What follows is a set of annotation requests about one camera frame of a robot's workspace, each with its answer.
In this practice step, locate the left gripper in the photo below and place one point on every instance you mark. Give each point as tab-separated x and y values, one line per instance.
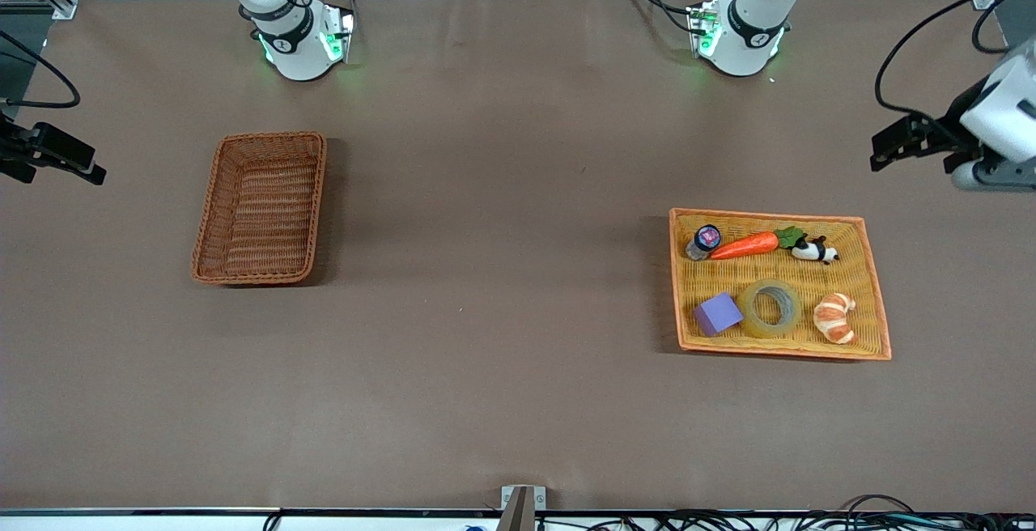
952	131

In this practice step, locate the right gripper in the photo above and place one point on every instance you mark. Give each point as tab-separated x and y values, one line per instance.
16	147

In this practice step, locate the clear yellowish tape roll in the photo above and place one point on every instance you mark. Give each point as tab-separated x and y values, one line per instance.
749	314

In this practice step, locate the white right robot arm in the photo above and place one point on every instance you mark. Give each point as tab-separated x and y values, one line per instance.
295	53

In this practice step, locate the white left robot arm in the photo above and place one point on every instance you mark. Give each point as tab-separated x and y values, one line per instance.
749	37

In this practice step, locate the orange flat wicker basket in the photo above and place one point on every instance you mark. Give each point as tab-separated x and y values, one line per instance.
777	272

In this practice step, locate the brown deep wicker basket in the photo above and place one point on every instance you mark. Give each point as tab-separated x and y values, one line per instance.
259	215

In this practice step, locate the black white panda toy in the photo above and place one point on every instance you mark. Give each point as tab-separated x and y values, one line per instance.
812	251

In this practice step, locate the orange toy carrot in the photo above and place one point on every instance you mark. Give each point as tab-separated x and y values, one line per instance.
749	246

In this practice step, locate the toy croissant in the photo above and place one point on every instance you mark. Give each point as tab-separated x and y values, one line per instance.
834	319

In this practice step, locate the small jar purple lid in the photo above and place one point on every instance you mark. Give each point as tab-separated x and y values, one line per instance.
704	241

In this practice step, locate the purple foam cube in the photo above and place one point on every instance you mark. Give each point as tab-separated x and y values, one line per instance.
717	314

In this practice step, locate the brown table cover mat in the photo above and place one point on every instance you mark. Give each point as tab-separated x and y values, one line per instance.
502	353

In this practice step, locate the metal table edge rail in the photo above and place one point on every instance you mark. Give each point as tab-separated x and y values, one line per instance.
162	512

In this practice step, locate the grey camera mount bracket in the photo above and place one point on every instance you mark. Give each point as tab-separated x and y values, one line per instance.
522	507

